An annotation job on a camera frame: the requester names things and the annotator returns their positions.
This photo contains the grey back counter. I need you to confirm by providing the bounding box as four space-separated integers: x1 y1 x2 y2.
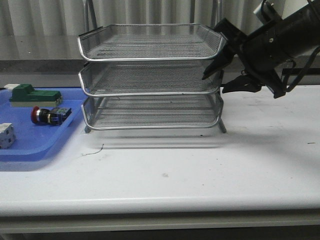
0 35 85 88

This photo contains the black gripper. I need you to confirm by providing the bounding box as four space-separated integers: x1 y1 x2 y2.
202 18 286 99

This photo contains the white terminal block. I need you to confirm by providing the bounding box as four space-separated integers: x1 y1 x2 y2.
0 123 16 149

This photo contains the red emergency stop button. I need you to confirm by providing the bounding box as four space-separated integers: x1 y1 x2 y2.
30 106 72 126

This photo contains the blue plastic tray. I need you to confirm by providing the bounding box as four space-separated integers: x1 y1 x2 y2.
0 87 86 162

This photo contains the green electrical module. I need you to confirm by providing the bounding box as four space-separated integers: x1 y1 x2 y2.
9 84 63 107

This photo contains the silver mesh top tray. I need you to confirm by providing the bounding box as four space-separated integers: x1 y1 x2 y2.
77 23 225 62

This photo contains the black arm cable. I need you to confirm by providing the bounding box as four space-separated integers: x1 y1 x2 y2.
281 46 320 92

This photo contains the grey metal rack frame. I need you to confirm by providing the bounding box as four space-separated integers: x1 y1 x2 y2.
83 0 226 132

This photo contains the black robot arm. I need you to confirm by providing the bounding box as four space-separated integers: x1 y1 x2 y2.
202 0 320 99

